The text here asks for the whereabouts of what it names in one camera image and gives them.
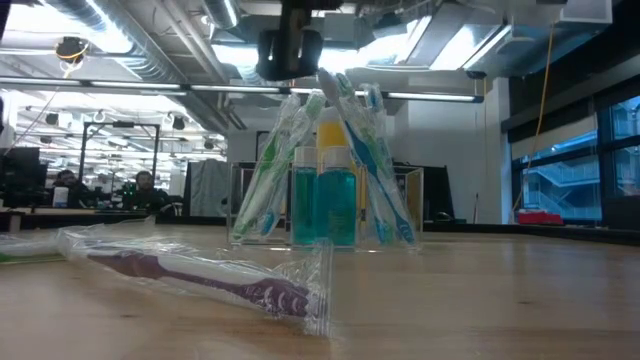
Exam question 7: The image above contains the red storage box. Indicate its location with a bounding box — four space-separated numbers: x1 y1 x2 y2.
516 209 565 227

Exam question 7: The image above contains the yellow canister with white lid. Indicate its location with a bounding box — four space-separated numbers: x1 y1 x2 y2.
314 104 384 236

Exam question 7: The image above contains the black ceiling cable reel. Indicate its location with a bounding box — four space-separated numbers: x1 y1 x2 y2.
53 35 90 66

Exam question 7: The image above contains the white ceiling air unit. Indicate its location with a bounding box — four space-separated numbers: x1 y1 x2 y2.
541 0 614 27

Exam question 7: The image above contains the linear ceiling light bar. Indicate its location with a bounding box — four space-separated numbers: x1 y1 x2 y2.
0 75 485 105

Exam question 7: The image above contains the black metal gantry frame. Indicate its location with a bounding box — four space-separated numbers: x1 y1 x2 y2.
78 121 162 194

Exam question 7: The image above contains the teal mouthwash bottle white cap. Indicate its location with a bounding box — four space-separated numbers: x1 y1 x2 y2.
290 146 321 246
315 145 359 249

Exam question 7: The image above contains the black computer monitor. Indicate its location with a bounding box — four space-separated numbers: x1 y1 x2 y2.
0 146 50 209

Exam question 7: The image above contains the window with dark frame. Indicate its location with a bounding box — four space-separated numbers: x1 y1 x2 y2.
508 92 640 230

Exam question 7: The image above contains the silver ribbed ventilation duct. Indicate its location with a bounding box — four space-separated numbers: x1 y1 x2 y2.
44 0 249 132

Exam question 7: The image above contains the yellow hanging cable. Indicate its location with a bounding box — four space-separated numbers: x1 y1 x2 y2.
508 0 560 224

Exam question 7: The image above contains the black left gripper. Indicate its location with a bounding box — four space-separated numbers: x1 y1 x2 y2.
255 0 346 83

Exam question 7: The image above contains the grey ceiling box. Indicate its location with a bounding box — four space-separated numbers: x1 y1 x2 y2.
322 10 357 45

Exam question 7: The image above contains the person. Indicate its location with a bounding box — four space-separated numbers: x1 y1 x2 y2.
49 168 96 210
122 169 175 215

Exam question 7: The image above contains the black equipment cabinet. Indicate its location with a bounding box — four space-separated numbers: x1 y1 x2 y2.
384 158 456 225

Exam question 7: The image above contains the grey fabric cover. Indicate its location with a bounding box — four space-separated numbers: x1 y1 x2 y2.
181 158 235 219

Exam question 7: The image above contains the clear acrylic organizer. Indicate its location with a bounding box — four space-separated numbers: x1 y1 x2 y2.
227 160 425 250

